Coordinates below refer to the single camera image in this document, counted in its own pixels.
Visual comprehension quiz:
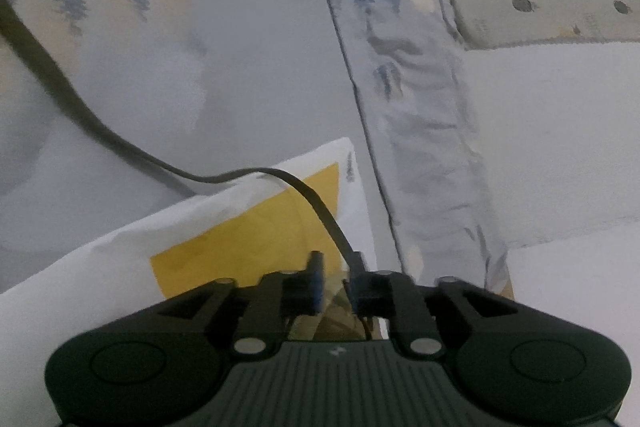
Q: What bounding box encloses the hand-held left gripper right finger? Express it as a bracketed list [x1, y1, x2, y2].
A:
[344, 251, 521, 355]

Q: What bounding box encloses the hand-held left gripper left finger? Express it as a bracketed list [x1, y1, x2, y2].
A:
[155, 251, 325, 355]

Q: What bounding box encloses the white and yellow mailer bag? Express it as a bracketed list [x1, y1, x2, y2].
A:
[0, 137, 392, 343]

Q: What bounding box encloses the blue printed quilt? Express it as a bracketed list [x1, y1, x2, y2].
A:
[295, 0, 517, 299]

